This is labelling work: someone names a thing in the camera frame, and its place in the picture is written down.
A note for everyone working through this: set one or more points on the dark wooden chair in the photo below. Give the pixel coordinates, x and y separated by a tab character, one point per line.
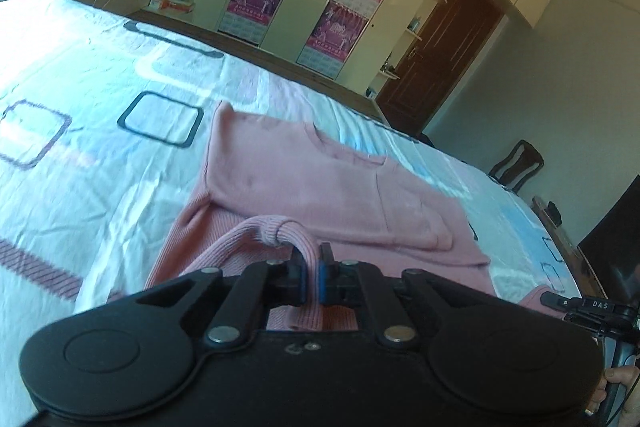
522	163

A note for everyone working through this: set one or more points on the lower left pink poster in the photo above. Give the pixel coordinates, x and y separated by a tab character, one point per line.
248	20

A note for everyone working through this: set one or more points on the pink sweater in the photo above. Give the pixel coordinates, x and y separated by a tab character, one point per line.
268	187

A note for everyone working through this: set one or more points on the dark brown wooden door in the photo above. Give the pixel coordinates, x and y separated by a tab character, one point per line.
451	38

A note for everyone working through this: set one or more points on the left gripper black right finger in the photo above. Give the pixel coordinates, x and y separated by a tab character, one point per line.
451	350

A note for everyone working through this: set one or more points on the lower right pink poster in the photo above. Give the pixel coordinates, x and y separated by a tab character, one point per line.
330	43

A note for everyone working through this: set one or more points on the cream corner shelves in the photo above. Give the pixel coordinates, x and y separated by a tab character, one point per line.
410	36

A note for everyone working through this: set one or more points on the person's right hand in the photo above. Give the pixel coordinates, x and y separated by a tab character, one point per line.
628	377

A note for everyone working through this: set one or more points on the patterned white bed sheet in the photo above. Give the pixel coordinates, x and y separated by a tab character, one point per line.
104	123

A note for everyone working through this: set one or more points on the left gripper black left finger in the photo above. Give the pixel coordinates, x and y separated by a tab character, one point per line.
139	351

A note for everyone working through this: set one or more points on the orange white box on nightstand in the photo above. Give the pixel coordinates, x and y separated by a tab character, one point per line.
183	6

